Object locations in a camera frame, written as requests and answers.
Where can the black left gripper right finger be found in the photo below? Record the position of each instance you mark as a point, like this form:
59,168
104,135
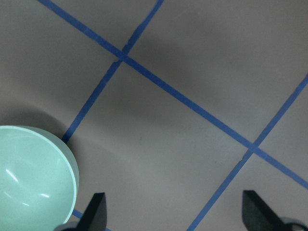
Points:
258,216

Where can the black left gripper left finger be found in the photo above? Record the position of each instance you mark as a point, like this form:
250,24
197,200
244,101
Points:
95,215

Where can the green bowl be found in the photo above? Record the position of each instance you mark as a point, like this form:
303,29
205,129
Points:
39,180

